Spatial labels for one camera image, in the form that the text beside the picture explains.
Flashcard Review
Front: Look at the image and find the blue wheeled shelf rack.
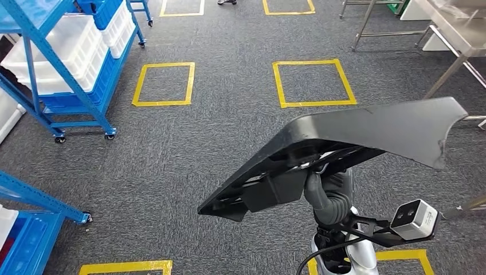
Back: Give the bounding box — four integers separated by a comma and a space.
0, 0, 155, 144

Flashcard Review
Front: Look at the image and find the yellow floor tape square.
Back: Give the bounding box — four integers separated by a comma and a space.
159, 0, 206, 17
132, 61, 196, 107
262, 0, 316, 16
272, 58, 358, 109
79, 260, 174, 275

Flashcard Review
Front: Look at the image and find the black camera cable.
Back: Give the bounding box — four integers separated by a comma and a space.
296, 242, 367, 275

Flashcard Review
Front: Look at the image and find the green plastic crate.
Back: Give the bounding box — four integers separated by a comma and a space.
387, 0, 411, 15

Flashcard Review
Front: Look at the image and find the stainless steel workbench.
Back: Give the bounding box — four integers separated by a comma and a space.
414, 0, 486, 222

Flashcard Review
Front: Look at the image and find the red flat item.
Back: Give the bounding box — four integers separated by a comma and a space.
0, 238, 17, 266

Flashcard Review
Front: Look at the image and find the blue steel shelf rack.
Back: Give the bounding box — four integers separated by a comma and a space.
0, 171, 93, 225

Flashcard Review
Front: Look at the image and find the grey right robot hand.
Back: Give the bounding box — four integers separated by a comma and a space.
303, 168, 354, 209

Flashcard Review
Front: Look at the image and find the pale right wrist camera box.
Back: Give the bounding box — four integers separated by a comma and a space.
390, 199, 440, 241

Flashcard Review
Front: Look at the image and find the black plastic plate frame part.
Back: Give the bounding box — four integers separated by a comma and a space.
197, 96, 468, 223

